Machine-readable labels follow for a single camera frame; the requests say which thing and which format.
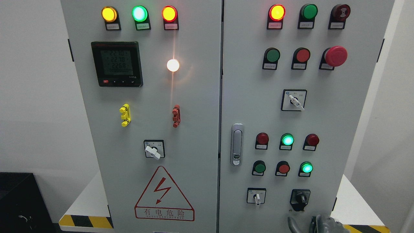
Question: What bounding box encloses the black knob rotary switch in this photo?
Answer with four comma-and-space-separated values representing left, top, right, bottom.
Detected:
290, 189, 311, 211

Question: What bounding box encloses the red terminal connector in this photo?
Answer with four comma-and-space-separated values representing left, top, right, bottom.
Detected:
172, 105, 181, 128

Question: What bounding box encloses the dark red lamp left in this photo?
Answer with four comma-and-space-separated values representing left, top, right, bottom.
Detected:
255, 132, 269, 150

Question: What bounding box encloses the white lit indicator lamp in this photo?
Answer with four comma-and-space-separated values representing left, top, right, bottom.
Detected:
167, 59, 180, 72

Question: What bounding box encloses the green push button lower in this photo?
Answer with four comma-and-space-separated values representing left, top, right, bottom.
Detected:
252, 160, 266, 176

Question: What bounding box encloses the green push button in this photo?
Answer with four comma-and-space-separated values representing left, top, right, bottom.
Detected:
252, 160, 266, 176
298, 4, 318, 29

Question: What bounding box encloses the grey left cabinet door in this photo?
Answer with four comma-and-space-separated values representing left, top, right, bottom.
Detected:
61, 0, 222, 233

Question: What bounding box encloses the grey cabinet door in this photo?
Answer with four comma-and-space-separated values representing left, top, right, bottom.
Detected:
61, 0, 222, 233
218, 0, 395, 233

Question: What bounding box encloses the yellow terminal connector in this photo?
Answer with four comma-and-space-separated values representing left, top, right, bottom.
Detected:
119, 104, 131, 127

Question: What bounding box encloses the green lit lamp middle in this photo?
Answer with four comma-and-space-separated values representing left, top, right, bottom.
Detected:
279, 133, 294, 150

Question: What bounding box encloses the green push button second row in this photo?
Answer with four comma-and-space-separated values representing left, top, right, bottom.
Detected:
262, 47, 280, 70

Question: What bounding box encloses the red push button lower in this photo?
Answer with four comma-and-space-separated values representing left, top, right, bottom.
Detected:
275, 161, 290, 177

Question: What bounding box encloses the red high voltage warning sticker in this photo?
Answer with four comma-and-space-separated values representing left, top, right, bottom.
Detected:
135, 166, 195, 221

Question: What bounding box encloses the grey right cabinet door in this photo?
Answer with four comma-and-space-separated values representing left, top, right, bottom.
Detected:
218, 0, 395, 233

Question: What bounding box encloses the black digital power meter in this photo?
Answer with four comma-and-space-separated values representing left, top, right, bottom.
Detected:
91, 41, 143, 87

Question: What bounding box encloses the red lamp right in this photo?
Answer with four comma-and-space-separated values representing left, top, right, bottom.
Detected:
302, 134, 320, 151

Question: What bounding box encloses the red ringed lit lamp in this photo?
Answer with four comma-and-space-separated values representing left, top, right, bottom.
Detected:
162, 5, 179, 30

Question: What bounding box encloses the green illuminated button lower right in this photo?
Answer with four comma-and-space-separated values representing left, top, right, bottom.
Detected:
298, 161, 313, 177

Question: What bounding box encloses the red push button second row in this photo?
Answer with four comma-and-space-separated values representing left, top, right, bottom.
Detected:
291, 47, 311, 70

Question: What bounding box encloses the green lit indicator lamp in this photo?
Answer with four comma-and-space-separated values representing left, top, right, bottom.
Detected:
132, 5, 151, 31

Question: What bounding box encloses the red lit lamp right door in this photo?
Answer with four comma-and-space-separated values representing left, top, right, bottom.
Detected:
267, 4, 286, 30

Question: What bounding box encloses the yellow indicator lamp top left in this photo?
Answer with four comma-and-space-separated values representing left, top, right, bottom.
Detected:
102, 6, 121, 31

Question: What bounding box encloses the red emergency stop mushroom button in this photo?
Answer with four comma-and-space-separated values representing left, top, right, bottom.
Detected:
319, 46, 348, 71

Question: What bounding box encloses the green push button top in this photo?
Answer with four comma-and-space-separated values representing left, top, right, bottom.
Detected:
298, 4, 318, 29

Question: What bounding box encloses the white platform hazard striped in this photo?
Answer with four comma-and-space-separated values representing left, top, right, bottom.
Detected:
58, 172, 390, 233

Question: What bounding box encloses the dark red buzzer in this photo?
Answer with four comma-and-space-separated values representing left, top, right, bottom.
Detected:
328, 4, 351, 29

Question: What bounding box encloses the black box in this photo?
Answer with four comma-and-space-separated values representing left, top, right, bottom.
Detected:
0, 172, 55, 233

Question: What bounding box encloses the silver door lock handle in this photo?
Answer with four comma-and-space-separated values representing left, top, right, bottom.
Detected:
230, 123, 244, 166

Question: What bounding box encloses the white handle selector switch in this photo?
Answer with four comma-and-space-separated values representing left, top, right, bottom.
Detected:
143, 139, 165, 160

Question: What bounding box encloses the white lever selector switch upper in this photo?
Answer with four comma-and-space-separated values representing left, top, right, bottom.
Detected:
281, 89, 307, 112

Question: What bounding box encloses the white lever selector switch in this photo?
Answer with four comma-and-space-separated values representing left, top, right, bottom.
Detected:
281, 89, 307, 112
246, 187, 267, 206

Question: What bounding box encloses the white lever selector switch lower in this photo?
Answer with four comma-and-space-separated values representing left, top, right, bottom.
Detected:
246, 187, 267, 206

